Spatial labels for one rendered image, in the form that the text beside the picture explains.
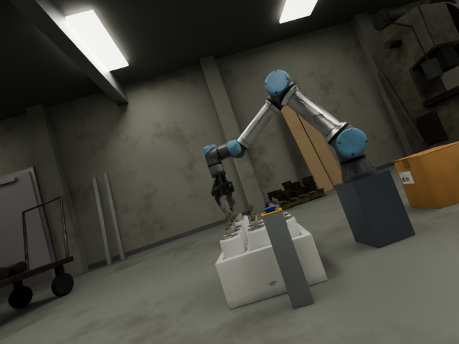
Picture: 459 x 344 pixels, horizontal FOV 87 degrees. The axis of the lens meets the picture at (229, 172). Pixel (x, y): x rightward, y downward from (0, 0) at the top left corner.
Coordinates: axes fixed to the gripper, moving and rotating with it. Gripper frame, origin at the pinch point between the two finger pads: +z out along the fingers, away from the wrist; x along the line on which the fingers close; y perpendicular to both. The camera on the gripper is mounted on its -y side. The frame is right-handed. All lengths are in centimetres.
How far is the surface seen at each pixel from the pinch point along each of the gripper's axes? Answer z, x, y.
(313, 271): 30, 4, 42
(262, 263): 21.7, -9.9, 32.1
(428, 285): 35, 13, 74
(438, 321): 35, -2, 81
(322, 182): 18, 287, -178
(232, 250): 14.3, -16.2, 23.8
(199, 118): -180, 165, -308
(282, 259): 19, -11, 47
